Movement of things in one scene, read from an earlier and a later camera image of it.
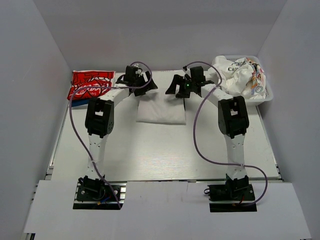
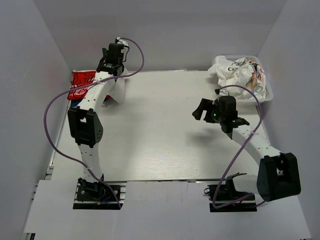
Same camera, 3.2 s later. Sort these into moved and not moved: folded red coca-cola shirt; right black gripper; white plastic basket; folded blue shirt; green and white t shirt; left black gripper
Moved: left black gripper; green and white t shirt; right black gripper
Not moved: white plastic basket; folded blue shirt; folded red coca-cola shirt
